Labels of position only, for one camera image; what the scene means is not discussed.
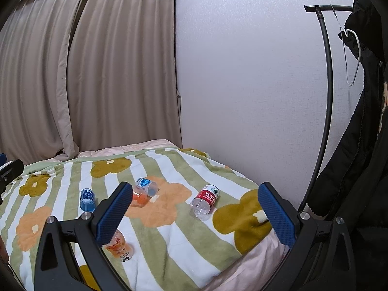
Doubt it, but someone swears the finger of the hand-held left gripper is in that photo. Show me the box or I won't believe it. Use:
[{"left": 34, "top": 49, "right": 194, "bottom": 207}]
[{"left": 0, "top": 153, "right": 25, "bottom": 202}]

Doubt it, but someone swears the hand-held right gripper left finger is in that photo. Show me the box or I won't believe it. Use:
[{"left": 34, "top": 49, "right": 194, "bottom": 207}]
[{"left": 33, "top": 181, "right": 134, "bottom": 291}]

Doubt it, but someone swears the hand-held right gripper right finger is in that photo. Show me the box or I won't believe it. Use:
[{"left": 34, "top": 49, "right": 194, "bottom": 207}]
[{"left": 257, "top": 182, "right": 360, "bottom": 291}]

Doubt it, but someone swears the orange plastic cup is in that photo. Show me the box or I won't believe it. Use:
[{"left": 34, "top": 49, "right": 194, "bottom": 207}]
[{"left": 129, "top": 186, "right": 150, "bottom": 208}]

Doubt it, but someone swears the blue liquid bottle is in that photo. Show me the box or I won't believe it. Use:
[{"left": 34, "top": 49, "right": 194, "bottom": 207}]
[{"left": 79, "top": 188, "right": 96, "bottom": 213}]

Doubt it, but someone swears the orange drink bottle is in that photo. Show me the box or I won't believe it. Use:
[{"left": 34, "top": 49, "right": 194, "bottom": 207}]
[{"left": 105, "top": 229, "right": 135, "bottom": 263}]

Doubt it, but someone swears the light blue label bottle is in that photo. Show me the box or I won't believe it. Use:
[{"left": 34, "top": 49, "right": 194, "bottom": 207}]
[{"left": 135, "top": 177, "right": 159, "bottom": 195}]

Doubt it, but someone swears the striped floral blanket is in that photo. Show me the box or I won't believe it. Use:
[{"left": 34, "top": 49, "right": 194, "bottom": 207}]
[{"left": 0, "top": 147, "right": 273, "bottom": 291}]

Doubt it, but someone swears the pink bed sheet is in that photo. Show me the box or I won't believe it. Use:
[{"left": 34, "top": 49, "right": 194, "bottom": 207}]
[{"left": 76, "top": 139, "right": 290, "bottom": 291}]

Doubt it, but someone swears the red label water bottle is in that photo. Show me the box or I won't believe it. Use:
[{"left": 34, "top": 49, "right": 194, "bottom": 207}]
[{"left": 189, "top": 185, "right": 219, "bottom": 220}]

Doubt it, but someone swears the beige curtain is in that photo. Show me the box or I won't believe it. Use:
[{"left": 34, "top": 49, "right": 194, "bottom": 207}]
[
  {"left": 62, "top": 0, "right": 183, "bottom": 160},
  {"left": 0, "top": 0, "right": 94, "bottom": 166}
]

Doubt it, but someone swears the black jacket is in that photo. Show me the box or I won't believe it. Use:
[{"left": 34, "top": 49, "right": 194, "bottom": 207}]
[{"left": 306, "top": 0, "right": 388, "bottom": 291}]

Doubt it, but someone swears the black clothes rack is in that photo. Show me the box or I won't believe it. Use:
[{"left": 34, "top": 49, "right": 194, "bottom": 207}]
[{"left": 297, "top": 4, "right": 356, "bottom": 213}]

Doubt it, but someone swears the white wire hanger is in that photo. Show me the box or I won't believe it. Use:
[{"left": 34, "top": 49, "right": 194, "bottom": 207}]
[{"left": 331, "top": 4, "right": 364, "bottom": 87}]

